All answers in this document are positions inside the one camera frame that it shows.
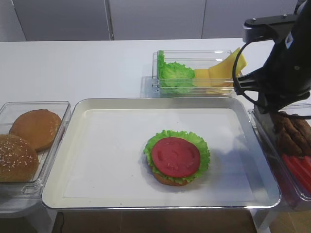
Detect green lettuce leaves in container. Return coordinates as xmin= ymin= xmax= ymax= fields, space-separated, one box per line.
xmin=157 ymin=50 xmax=195 ymax=95

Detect brown beef patty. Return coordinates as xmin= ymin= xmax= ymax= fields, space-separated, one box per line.
xmin=271 ymin=114 xmax=303 ymax=157

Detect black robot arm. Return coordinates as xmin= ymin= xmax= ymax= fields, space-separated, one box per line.
xmin=232 ymin=0 xmax=311 ymax=117

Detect upright yellow cheese slice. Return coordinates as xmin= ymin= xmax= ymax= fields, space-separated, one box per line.
xmin=208 ymin=48 xmax=247 ymax=79

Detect plain golden bun half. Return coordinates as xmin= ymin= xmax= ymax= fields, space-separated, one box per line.
xmin=9 ymin=109 xmax=62 ymax=152

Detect sesame seed top bun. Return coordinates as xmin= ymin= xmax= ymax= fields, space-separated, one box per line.
xmin=0 ymin=134 xmax=39 ymax=183

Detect green lettuce leaf on bun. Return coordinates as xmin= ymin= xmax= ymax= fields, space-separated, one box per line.
xmin=143 ymin=130 xmax=210 ymax=183

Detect clear lettuce and cheese container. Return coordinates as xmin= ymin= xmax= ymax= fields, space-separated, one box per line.
xmin=152 ymin=50 xmax=242 ymax=97

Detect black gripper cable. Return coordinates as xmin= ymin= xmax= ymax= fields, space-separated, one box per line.
xmin=232 ymin=36 xmax=311 ymax=119

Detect flat yellow cheese slices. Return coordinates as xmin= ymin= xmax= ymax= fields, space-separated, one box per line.
xmin=193 ymin=69 xmax=233 ymax=95

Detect bottom burger bun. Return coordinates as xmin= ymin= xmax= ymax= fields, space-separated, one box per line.
xmin=150 ymin=166 xmax=190 ymax=186

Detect red tomato slice on burger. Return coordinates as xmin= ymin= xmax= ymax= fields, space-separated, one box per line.
xmin=151 ymin=137 xmax=201 ymax=178

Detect brown patty in row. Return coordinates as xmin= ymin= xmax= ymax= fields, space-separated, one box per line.
xmin=295 ymin=119 xmax=311 ymax=146
xmin=284 ymin=119 xmax=311 ymax=156

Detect clear patty and tomato container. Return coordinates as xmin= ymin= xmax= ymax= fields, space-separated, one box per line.
xmin=250 ymin=104 xmax=311 ymax=201

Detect silver metal baking tray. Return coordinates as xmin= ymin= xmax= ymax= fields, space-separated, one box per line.
xmin=42 ymin=97 xmax=281 ymax=209

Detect red tomato slices in container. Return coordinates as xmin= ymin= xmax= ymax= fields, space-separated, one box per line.
xmin=281 ymin=154 xmax=311 ymax=193

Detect clear plastic bun container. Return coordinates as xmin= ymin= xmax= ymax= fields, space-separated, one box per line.
xmin=0 ymin=101 xmax=71 ymax=200

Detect white parchment paper sheet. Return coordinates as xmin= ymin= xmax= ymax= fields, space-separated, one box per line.
xmin=63 ymin=108 xmax=256 ymax=207

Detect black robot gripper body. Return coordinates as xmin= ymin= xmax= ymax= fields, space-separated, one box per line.
xmin=233 ymin=62 xmax=311 ymax=115

